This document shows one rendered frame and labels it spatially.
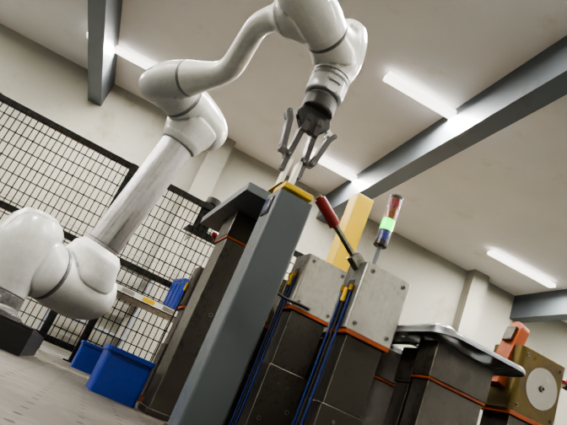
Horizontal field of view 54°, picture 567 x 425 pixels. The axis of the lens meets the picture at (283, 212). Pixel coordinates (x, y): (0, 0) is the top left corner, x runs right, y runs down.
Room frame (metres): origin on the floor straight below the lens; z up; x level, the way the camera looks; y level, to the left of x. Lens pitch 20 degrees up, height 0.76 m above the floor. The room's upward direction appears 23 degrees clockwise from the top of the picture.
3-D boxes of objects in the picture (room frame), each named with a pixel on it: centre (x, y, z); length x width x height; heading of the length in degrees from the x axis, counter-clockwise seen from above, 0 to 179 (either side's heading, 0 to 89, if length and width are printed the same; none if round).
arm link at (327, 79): (1.10, 0.02, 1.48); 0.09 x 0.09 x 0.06
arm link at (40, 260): (1.48, 0.58, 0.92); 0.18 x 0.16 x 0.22; 141
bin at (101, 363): (1.21, 0.17, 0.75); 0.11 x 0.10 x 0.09; 16
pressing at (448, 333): (1.51, -0.20, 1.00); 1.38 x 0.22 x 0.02; 16
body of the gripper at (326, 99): (1.10, 0.02, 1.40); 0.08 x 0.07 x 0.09; 105
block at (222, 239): (1.22, 0.07, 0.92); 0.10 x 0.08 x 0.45; 16
